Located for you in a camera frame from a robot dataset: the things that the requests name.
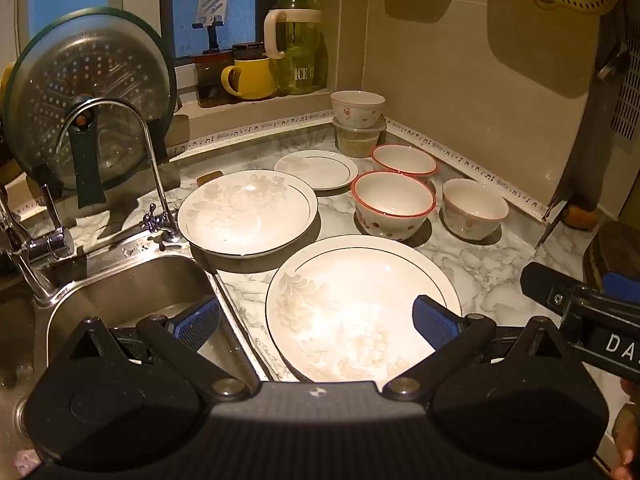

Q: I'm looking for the black lid stand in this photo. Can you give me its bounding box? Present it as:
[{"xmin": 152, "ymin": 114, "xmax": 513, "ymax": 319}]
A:
[{"xmin": 144, "ymin": 114, "xmax": 170, "ymax": 162}]

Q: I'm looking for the white sign on black stand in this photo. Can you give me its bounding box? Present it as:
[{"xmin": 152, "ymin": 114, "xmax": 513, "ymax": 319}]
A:
[{"xmin": 192, "ymin": 0, "xmax": 229, "ymax": 54}]

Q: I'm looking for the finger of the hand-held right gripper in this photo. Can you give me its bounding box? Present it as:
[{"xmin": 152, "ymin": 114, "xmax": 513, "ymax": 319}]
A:
[
  {"xmin": 519, "ymin": 261, "xmax": 576, "ymax": 311},
  {"xmin": 601, "ymin": 270, "xmax": 640, "ymax": 306}
]

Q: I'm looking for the small white plate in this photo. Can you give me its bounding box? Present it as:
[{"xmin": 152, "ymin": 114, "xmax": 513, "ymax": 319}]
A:
[{"xmin": 273, "ymin": 150, "xmax": 360, "ymax": 192}]

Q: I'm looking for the yellow mug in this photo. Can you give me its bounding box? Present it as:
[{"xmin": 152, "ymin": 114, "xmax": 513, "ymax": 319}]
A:
[{"xmin": 220, "ymin": 56, "xmax": 277, "ymax": 101}]

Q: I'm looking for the white perforated vent panel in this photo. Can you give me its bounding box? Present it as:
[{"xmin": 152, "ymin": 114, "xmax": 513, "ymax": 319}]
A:
[{"xmin": 610, "ymin": 55, "xmax": 640, "ymax": 142}]

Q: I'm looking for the orange round object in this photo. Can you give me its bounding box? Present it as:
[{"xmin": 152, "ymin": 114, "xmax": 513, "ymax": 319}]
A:
[{"xmin": 565, "ymin": 204, "xmax": 599, "ymax": 229}]

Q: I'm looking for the glass jar with black lid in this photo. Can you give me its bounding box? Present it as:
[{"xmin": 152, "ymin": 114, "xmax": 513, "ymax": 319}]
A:
[{"xmin": 231, "ymin": 41, "xmax": 266, "ymax": 61}]

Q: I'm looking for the large white floral plate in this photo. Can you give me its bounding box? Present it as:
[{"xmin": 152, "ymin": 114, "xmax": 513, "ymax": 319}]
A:
[{"xmin": 265, "ymin": 234, "xmax": 464, "ymax": 384}]

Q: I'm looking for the deep white floral plate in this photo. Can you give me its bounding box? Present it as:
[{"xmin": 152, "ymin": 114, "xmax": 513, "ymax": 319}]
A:
[{"xmin": 177, "ymin": 169, "xmax": 320, "ymax": 260}]

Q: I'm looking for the pink-rimmed floral bowl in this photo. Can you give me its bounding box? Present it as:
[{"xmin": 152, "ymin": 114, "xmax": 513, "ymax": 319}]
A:
[{"xmin": 441, "ymin": 178, "xmax": 510, "ymax": 241}]

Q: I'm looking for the small white floral bowl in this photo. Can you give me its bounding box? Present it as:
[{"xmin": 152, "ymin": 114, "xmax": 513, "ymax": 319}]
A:
[{"xmin": 329, "ymin": 90, "xmax": 386, "ymax": 130}]

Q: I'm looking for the dark brown jar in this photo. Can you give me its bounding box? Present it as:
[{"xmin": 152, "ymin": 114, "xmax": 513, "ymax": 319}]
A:
[{"xmin": 193, "ymin": 50, "xmax": 236, "ymax": 109}]

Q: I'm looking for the red-rimmed polka dot bowl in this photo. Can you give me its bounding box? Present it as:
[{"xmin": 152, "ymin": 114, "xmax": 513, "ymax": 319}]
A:
[{"xmin": 350, "ymin": 170, "xmax": 437, "ymax": 241}]

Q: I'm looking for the clear plastic lidded container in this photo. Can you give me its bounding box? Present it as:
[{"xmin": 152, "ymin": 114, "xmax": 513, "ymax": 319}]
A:
[{"xmin": 332, "ymin": 116, "xmax": 388, "ymax": 159}]

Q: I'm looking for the chrome gooseneck faucet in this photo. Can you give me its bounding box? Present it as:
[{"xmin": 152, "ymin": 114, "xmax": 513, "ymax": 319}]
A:
[{"xmin": 54, "ymin": 99, "xmax": 182, "ymax": 247}]

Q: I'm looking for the stainless steel sink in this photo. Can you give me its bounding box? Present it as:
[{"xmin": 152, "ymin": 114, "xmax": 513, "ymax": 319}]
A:
[{"xmin": 0, "ymin": 252, "xmax": 273, "ymax": 480}]

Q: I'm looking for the red-rimmed mushroom print bowl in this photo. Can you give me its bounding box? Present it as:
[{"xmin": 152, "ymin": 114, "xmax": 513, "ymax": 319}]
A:
[{"xmin": 370, "ymin": 143, "xmax": 439, "ymax": 184}]

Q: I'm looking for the person's right hand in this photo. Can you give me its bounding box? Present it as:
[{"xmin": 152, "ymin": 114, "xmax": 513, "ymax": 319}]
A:
[{"xmin": 612, "ymin": 377, "xmax": 640, "ymax": 467}]

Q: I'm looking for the perforated steel steamer plate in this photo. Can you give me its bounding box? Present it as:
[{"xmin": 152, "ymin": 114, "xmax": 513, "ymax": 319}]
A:
[{"xmin": 12, "ymin": 30, "xmax": 151, "ymax": 173}]

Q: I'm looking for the round dark wooden board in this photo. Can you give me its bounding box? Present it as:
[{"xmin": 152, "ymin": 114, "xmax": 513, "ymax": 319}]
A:
[{"xmin": 582, "ymin": 220, "xmax": 640, "ymax": 288}]

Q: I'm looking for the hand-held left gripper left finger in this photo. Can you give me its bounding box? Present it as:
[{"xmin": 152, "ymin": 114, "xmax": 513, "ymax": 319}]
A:
[{"xmin": 65, "ymin": 296, "xmax": 252, "ymax": 404}]

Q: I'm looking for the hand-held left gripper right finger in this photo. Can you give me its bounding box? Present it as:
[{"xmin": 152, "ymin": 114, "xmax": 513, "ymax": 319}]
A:
[{"xmin": 382, "ymin": 295, "xmax": 569, "ymax": 404}]

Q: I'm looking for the chrome sink mixer faucet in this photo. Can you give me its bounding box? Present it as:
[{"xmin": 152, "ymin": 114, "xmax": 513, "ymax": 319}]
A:
[{"xmin": 0, "ymin": 180, "xmax": 76, "ymax": 308}]

